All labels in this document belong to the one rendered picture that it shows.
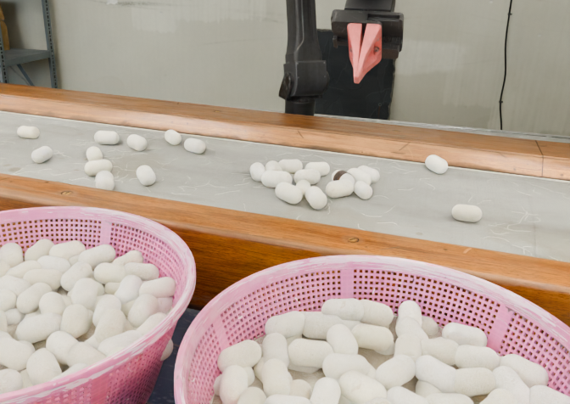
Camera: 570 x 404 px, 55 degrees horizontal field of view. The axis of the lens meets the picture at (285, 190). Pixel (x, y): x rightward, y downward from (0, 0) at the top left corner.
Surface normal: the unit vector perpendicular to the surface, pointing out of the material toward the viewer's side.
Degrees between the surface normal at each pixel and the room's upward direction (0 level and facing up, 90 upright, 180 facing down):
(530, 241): 0
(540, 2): 90
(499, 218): 0
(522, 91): 90
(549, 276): 0
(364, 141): 45
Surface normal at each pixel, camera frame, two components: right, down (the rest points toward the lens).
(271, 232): 0.04, -0.93
